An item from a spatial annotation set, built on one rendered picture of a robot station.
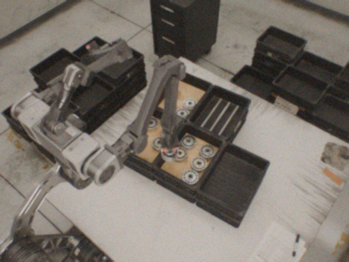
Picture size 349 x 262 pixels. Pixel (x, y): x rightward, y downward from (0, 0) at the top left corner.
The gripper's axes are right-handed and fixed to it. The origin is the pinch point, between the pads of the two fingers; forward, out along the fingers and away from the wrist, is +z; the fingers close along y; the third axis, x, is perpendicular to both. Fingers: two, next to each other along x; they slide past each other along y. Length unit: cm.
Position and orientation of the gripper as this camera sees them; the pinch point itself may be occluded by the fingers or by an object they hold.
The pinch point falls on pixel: (169, 150)
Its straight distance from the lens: 190.1
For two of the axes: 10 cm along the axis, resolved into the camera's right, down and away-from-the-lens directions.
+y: -9.7, 1.9, -1.3
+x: 2.3, 7.8, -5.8
